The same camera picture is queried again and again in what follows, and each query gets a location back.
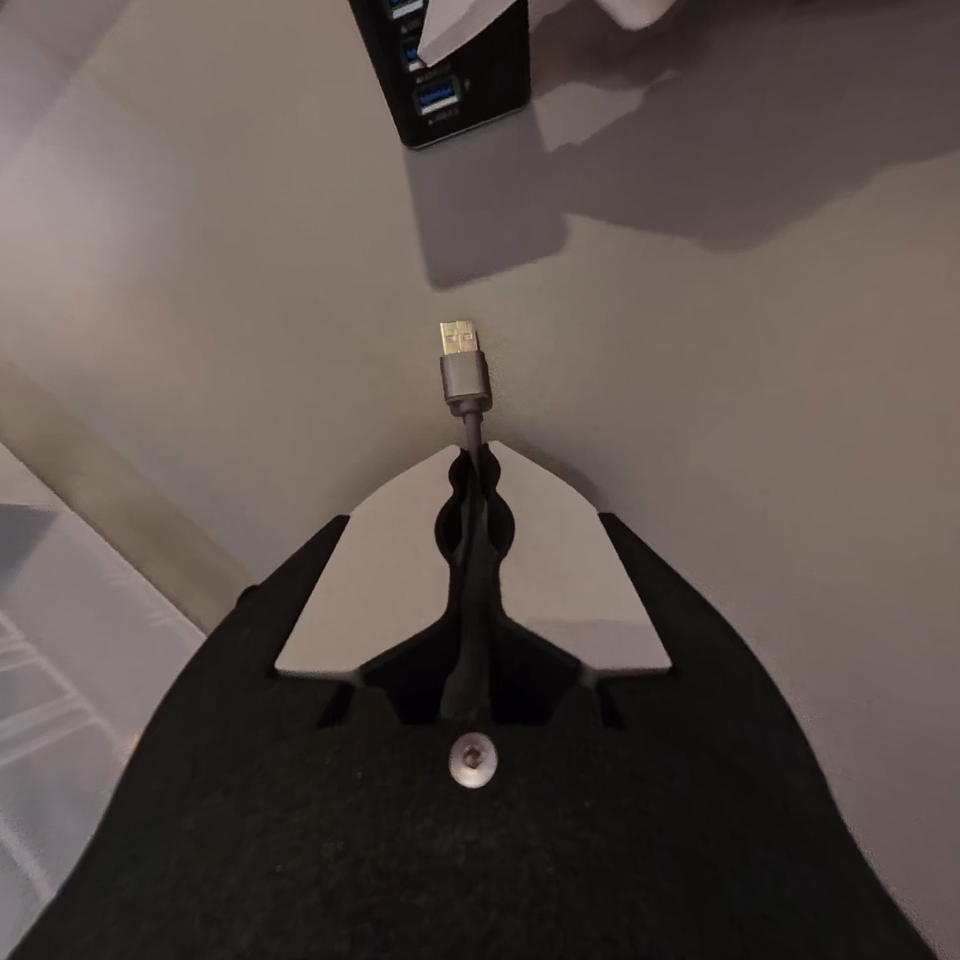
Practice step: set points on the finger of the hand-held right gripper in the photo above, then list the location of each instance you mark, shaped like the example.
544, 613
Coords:
461, 22
637, 11

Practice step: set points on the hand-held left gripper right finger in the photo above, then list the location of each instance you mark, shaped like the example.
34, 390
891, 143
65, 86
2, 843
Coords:
577, 585

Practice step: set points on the clear plastic bin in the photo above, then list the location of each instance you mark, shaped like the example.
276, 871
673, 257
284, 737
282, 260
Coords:
60, 637

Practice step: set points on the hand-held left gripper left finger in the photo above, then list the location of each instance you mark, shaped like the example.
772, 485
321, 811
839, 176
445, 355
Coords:
375, 592

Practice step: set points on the black rectangular usb hub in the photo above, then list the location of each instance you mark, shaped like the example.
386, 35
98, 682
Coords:
487, 75

